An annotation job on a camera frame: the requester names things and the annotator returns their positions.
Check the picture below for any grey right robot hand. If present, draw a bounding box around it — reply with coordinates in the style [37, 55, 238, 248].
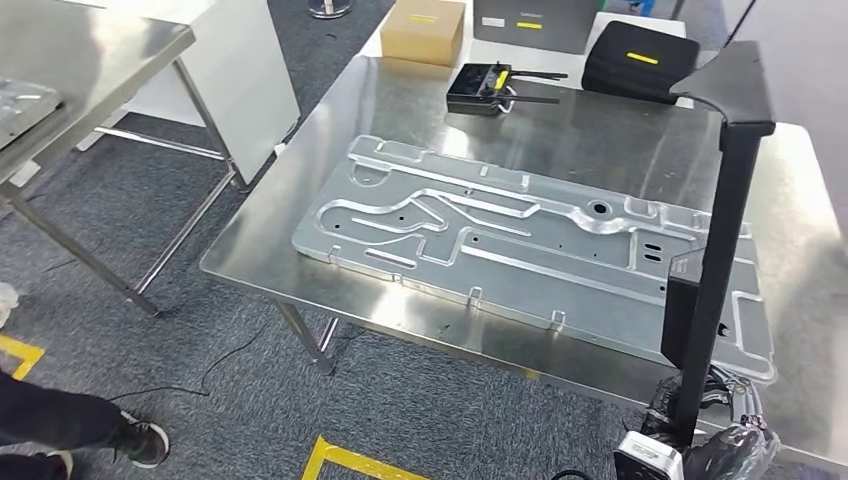
[641, 370, 782, 480]

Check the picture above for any black controller cable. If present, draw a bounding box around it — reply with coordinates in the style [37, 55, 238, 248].
[109, 317, 273, 403]

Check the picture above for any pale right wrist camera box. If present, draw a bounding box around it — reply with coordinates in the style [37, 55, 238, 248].
[614, 430, 685, 480]

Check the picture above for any dark grey flat panel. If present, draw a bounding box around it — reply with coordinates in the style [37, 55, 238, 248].
[473, 0, 601, 56]

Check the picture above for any person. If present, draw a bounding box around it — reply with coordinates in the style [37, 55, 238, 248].
[0, 370, 172, 480]

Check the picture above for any white table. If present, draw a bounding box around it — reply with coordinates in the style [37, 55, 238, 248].
[360, 0, 688, 111]

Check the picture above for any stamped metal plate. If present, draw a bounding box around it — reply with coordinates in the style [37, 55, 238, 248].
[0, 78, 64, 150]
[291, 134, 778, 386]

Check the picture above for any white panel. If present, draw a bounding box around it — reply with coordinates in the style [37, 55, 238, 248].
[76, 0, 301, 187]

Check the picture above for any thin black pole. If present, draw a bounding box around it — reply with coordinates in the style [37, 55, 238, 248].
[723, 0, 758, 49]

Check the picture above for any steel workbench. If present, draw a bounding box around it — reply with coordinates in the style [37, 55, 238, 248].
[199, 56, 848, 465]

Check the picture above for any black case yellow label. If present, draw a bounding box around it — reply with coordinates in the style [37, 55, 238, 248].
[581, 21, 702, 105]

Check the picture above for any black device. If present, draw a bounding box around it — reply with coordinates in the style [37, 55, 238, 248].
[445, 62, 570, 117]

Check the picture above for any yellow floor tape square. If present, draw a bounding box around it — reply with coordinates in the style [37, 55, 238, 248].
[301, 435, 432, 480]
[0, 334, 46, 381]

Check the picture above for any cardboard box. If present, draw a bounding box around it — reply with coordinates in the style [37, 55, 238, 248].
[380, 0, 467, 68]

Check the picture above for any black plastic plate part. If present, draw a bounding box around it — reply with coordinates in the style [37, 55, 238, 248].
[661, 40, 776, 448]

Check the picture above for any steel table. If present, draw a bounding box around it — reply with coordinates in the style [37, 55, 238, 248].
[0, 0, 246, 318]

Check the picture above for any chrome stool base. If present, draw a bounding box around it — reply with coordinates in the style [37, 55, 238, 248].
[307, 0, 356, 20]

